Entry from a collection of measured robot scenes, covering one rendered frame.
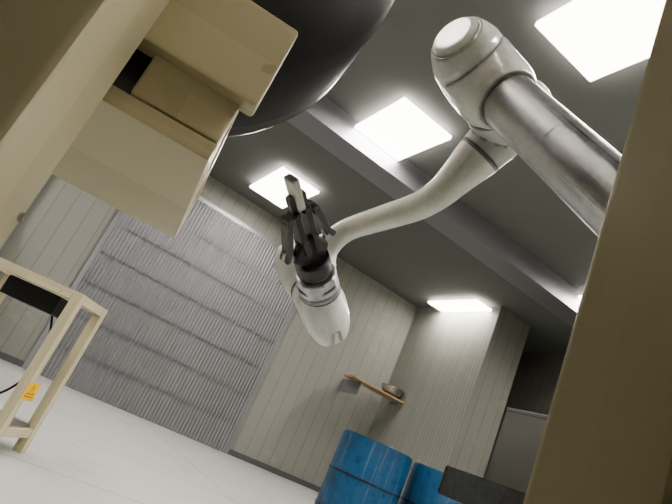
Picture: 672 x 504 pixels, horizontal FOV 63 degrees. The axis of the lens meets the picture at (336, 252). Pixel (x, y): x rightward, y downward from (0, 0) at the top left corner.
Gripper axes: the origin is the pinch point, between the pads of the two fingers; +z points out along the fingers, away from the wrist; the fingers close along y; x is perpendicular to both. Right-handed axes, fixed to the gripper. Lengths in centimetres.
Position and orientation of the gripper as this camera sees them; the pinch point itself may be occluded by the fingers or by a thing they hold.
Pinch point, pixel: (294, 192)
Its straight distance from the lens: 103.5
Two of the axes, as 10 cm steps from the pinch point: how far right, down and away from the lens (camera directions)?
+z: -1.6, -7.4, -6.5
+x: -6.2, -4.4, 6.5
